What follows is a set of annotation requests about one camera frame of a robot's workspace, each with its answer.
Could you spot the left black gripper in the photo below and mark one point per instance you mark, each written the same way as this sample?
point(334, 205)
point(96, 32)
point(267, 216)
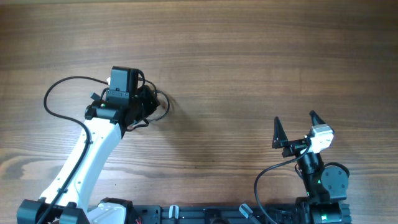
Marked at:
point(152, 103)

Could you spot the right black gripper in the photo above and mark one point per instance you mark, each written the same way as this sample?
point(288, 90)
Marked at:
point(280, 140)

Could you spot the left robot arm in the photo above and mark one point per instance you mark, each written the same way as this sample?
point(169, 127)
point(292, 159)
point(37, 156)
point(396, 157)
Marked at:
point(122, 107)

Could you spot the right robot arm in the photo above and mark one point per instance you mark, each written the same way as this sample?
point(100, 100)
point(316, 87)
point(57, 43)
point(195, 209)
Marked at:
point(325, 183)

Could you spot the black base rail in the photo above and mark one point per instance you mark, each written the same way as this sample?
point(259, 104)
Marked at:
point(217, 214)

